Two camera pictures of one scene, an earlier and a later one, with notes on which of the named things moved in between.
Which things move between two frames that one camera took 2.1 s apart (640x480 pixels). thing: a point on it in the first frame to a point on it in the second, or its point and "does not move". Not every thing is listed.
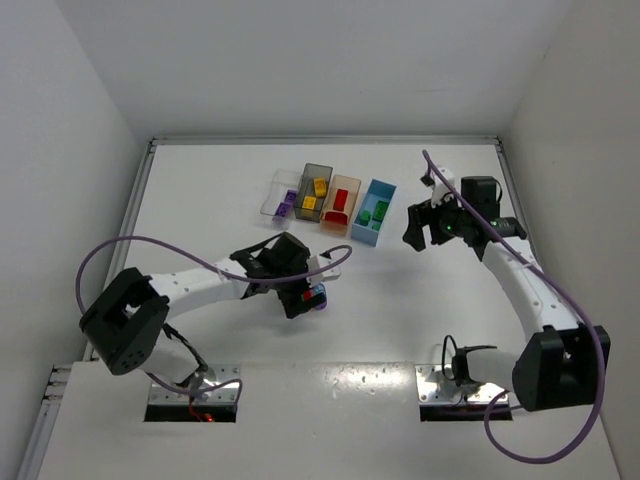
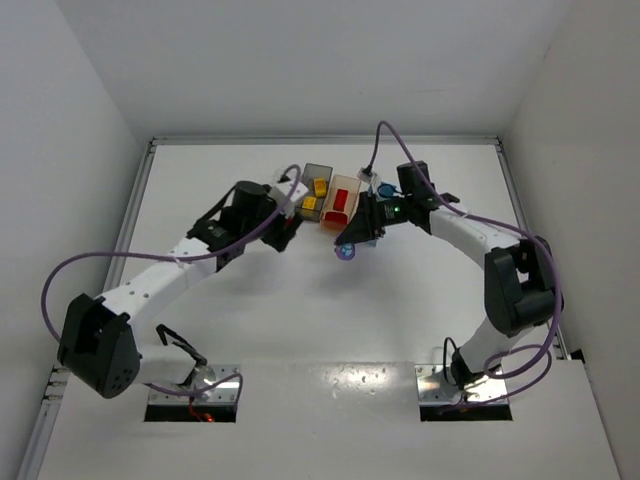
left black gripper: x=293 y=304 to x=280 y=233
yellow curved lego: x=320 y=187 does not move
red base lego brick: x=340 y=203 does not move
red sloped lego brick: x=336 y=217 does not move
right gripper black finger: x=414 y=235 to x=365 y=223
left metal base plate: x=209 y=383 does not move
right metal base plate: x=436 y=383 does not move
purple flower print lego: x=319 y=288 to x=346 y=250
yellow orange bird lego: x=309 y=202 does not move
